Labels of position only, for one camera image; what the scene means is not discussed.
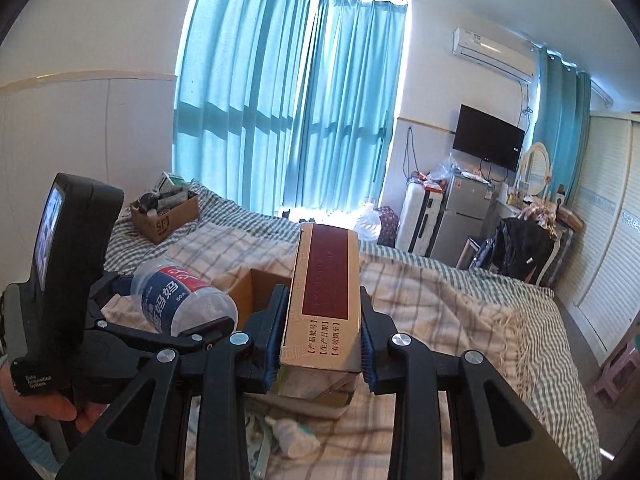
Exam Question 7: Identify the plastic water bottle blue label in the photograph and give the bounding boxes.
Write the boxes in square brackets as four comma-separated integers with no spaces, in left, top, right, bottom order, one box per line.
[130,258,239,336]

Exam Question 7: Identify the light green scissors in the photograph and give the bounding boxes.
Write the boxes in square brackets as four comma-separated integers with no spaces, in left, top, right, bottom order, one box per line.
[245,408,274,480]

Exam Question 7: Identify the white animal figurine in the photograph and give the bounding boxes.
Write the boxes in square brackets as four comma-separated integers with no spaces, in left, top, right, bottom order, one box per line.
[265,416,320,460]

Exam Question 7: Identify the person's left hand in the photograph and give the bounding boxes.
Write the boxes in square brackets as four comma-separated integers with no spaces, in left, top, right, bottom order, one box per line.
[1,364,107,434]

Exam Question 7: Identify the grey checked bed sheet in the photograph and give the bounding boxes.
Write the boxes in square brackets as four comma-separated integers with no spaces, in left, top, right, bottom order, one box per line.
[105,184,602,479]

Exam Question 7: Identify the pink plastic stool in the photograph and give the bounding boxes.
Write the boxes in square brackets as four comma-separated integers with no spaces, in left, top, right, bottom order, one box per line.
[592,315,639,411]

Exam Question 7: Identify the beige plaid blanket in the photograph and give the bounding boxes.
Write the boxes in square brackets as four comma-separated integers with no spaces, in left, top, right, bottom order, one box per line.
[98,224,572,479]

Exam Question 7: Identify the small SF cardboard box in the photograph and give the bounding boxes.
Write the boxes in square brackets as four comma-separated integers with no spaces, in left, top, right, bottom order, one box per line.
[129,172,200,245]

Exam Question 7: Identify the white sliding wardrobe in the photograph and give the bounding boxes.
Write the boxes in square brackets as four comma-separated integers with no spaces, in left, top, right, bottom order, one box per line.
[554,112,639,364]

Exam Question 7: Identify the open brown cardboard box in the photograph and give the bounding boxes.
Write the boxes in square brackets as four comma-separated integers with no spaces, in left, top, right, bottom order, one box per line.
[227,269,291,332]

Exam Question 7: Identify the black jacket on chair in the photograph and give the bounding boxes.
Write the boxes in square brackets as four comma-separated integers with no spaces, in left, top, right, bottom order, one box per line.
[491,218,554,284]

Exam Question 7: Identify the silver mini fridge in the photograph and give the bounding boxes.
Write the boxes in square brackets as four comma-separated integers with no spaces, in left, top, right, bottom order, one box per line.
[428,172,494,266]

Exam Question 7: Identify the white suitcase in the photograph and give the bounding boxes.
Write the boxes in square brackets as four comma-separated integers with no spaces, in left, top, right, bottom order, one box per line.
[395,180,444,256]

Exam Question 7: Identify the white plastic bag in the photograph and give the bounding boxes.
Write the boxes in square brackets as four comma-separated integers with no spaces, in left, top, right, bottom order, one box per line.
[352,203,382,243]

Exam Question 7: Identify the white oval mirror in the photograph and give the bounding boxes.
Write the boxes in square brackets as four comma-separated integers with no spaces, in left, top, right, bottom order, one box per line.
[518,142,551,196]

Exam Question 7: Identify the teal right curtain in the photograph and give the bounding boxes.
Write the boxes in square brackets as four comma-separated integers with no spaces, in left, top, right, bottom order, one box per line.
[533,48,591,198]

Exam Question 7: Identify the teal window curtains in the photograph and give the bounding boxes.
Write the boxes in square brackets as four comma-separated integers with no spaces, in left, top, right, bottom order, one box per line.
[172,0,408,214]

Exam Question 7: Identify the white air conditioner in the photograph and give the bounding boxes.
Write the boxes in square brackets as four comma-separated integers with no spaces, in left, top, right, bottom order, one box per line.
[452,27,536,84]

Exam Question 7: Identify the black wall television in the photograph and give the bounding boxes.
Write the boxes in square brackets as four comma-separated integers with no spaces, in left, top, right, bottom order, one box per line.
[452,104,525,171]

